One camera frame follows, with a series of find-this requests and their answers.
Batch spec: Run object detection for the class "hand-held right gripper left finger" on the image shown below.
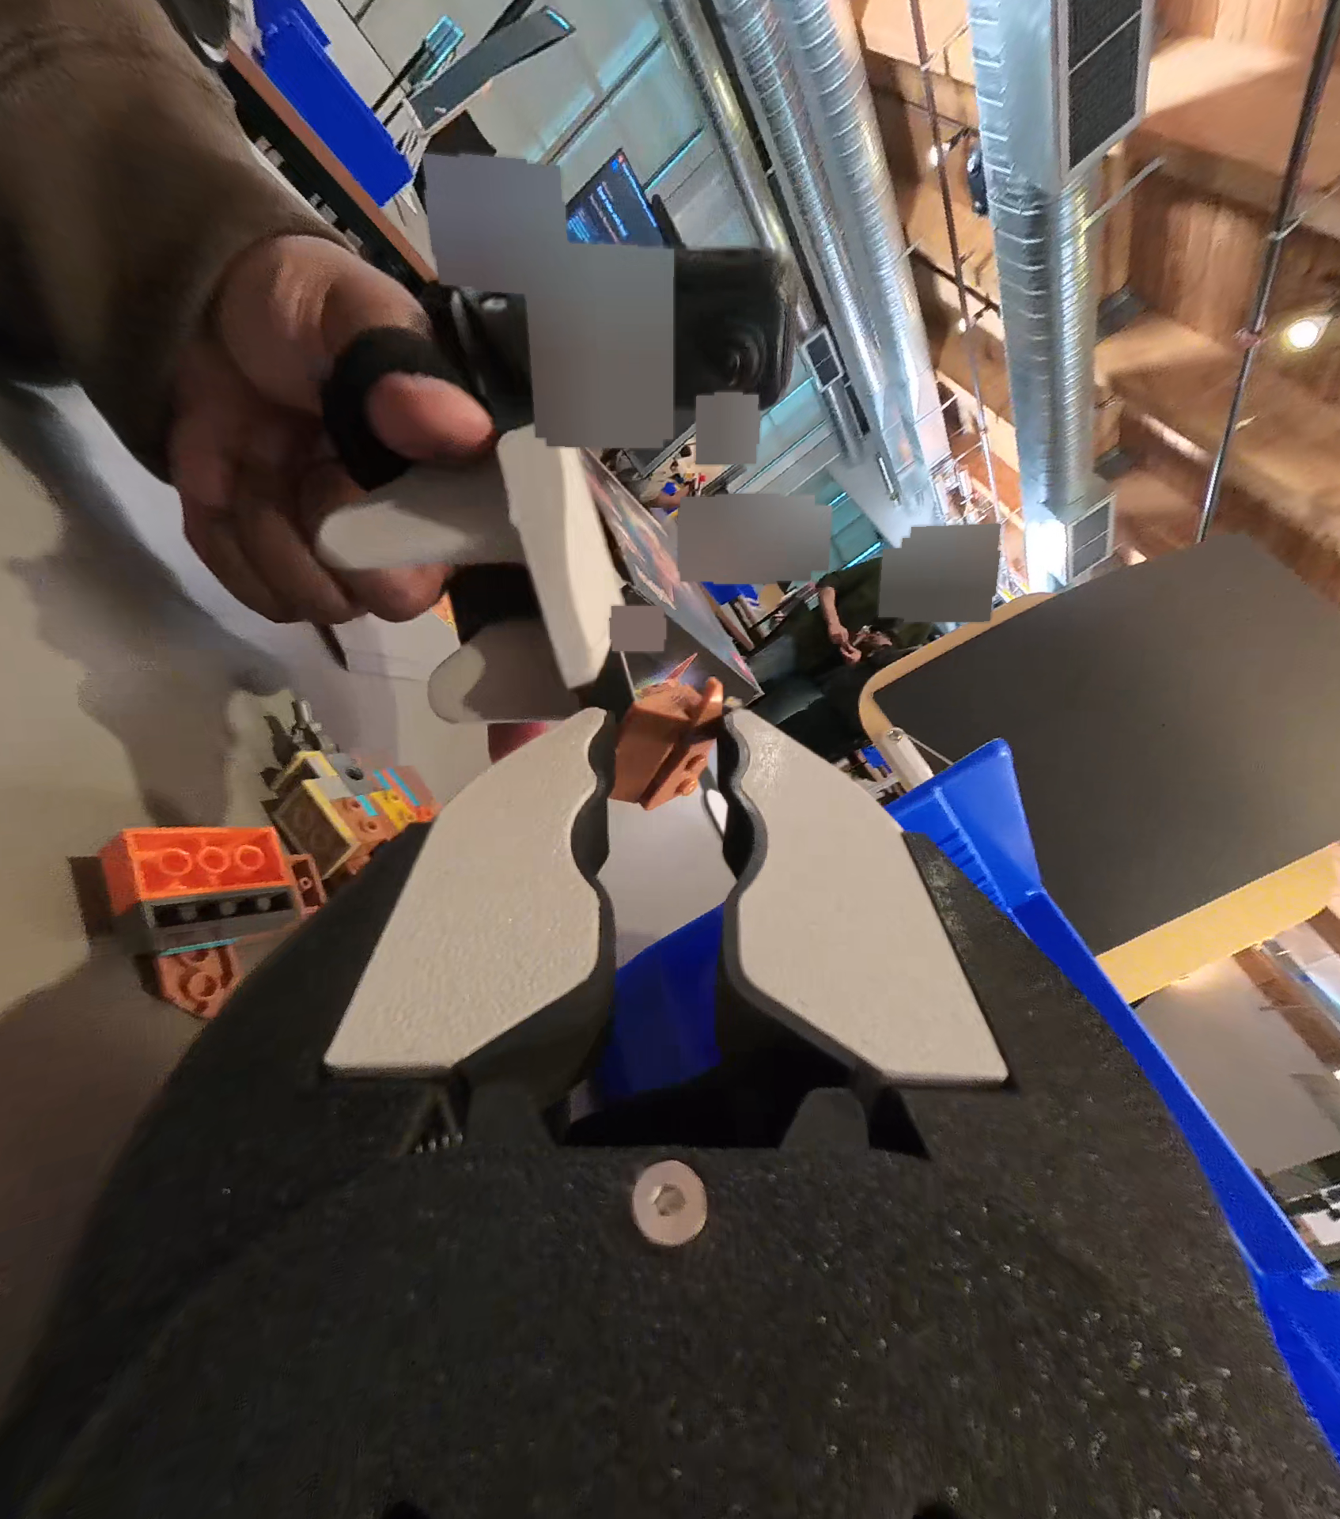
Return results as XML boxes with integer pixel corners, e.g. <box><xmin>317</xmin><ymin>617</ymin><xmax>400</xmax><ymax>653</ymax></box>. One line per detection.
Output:
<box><xmin>320</xmin><ymin>707</ymin><xmax>618</xmax><ymax>1081</ymax></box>

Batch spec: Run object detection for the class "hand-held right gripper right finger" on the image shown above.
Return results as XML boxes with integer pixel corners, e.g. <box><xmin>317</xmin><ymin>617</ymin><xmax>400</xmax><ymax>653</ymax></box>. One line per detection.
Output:
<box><xmin>708</xmin><ymin>707</ymin><xmax>1010</xmax><ymax>1092</ymax></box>

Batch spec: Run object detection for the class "person's left hand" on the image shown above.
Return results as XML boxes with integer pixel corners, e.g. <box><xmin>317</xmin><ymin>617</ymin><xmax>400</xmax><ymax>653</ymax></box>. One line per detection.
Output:
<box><xmin>165</xmin><ymin>235</ymin><xmax>500</xmax><ymax>628</ymax></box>

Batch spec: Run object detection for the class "person's left forearm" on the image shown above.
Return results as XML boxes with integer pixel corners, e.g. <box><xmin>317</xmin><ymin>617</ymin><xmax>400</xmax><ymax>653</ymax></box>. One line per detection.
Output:
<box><xmin>0</xmin><ymin>0</ymin><xmax>369</xmax><ymax>386</ymax></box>

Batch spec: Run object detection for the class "reddish brown toy brick plate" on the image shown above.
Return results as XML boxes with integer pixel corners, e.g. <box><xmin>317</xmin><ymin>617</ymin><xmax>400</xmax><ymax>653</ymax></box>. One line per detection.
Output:
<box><xmin>152</xmin><ymin>946</ymin><xmax>247</xmax><ymax>1021</ymax></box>

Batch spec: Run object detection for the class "monitor with blue screen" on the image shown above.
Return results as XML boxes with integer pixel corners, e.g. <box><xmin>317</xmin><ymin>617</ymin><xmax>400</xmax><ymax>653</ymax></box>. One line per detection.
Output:
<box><xmin>566</xmin><ymin>148</ymin><xmax>673</xmax><ymax>248</ymax></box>

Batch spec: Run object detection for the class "brown toy brick piece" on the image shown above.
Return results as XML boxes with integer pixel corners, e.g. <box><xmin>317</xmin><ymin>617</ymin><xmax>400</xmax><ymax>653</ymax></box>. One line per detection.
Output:
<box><xmin>611</xmin><ymin>678</ymin><xmax>728</xmax><ymax>811</ymax></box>

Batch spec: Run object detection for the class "blue plastic storage bin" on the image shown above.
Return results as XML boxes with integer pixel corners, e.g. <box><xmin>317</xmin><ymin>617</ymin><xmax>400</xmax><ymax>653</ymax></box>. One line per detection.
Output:
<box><xmin>252</xmin><ymin>0</ymin><xmax>415</xmax><ymax>206</ymax></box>
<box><xmin>884</xmin><ymin>735</ymin><xmax>1340</xmax><ymax>1519</ymax></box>
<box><xmin>608</xmin><ymin>908</ymin><xmax>730</xmax><ymax>1099</ymax></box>

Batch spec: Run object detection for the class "dark panel with wooden edge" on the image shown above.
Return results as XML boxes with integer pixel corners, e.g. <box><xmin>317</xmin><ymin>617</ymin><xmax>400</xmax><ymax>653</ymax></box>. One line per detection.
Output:
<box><xmin>857</xmin><ymin>531</ymin><xmax>1340</xmax><ymax>1005</ymax></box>

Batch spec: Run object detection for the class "brown tan toy brick model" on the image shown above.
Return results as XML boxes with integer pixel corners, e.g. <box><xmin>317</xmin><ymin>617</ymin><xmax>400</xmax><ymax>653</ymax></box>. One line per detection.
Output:
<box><xmin>264</xmin><ymin>699</ymin><xmax>443</xmax><ymax>884</ymax></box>

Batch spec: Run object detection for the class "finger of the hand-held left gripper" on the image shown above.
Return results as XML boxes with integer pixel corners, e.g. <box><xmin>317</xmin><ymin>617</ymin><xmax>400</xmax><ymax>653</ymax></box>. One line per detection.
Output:
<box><xmin>496</xmin><ymin>427</ymin><xmax>629</xmax><ymax>693</ymax></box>

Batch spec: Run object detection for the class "printed cardboard toy box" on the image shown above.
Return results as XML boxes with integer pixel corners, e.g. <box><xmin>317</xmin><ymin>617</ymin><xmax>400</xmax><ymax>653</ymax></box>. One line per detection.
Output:
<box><xmin>578</xmin><ymin>453</ymin><xmax>769</xmax><ymax>701</ymax></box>

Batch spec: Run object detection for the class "silver ventilation duct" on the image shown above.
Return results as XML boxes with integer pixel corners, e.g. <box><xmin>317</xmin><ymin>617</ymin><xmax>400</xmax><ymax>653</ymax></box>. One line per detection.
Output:
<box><xmin>967</xmin><ymin>0</ymin><xmax>1158</xmax><ymax>587</ymax></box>
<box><xmin>698</xmin><ymin>0</ymin><xmax>939</xmax><ymax>400</ymax></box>

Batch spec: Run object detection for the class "orange grey toy brick assembly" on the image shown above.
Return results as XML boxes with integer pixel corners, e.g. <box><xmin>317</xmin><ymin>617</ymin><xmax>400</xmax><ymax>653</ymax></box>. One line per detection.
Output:
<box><xmin>97</xmin><ymin>822</ymin><xmax>325</xmax><ymax>957</ymax></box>

